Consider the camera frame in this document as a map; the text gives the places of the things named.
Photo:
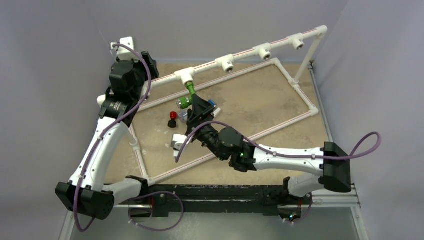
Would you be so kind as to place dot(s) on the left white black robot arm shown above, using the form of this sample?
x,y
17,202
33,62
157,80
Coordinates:
x,y
127,81

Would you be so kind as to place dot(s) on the white pvc pipe frame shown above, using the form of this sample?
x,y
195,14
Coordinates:
x,y
265,92

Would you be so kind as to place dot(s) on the white faucet with blue handle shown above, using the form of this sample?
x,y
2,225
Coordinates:
x,y
216,110

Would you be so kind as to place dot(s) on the green water faucet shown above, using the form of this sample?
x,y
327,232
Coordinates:
x,y
184,102

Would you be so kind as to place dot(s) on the black faucet with red handle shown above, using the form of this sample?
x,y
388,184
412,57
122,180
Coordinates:
x,y
172,123

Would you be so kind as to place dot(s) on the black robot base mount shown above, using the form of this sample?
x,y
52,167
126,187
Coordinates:
x,y
268,200

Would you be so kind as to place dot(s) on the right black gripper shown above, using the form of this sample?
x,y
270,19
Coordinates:
x,y
200,108

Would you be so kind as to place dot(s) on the aluminium table frame rail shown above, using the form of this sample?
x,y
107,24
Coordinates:
x,y
331,198

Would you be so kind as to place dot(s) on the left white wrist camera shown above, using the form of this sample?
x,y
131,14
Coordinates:
x,y
121,49

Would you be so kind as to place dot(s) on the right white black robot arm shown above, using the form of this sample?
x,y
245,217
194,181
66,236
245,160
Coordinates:
x,y
324,167

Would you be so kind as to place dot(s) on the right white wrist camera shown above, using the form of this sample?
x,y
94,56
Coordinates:
x,y
177,143

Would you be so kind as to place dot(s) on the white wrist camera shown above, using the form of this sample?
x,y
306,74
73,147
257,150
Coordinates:
x,y
177,143
121,49

